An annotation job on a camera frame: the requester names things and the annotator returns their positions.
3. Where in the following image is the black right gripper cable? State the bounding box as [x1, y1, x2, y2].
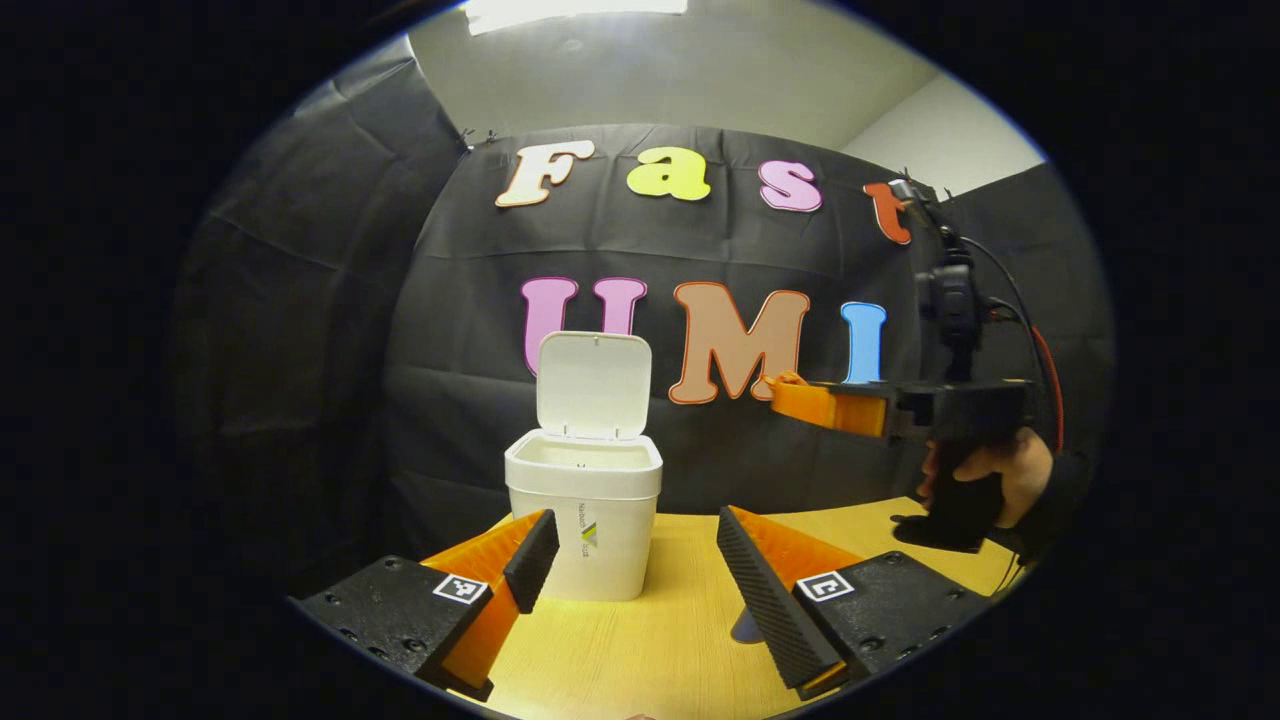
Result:
[955, 235, 1063, 451]

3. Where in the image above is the black backdrop cloth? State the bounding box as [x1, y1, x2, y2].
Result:
[170, 55, 1116, 601]

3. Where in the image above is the red right gripper cable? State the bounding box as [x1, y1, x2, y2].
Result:
[1028, 324, 1065, 441]

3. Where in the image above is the ceiling light panel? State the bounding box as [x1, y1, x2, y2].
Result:
[465, 0, 691, 36]

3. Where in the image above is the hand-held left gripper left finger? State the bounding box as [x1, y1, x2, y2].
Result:
[290, 508, 561, 703]

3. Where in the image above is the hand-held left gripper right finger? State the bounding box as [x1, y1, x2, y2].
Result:
[716, 505, 993, 703]

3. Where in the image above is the white desktop garbage bin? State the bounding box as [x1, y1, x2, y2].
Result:
[503, 331, 664, 603]

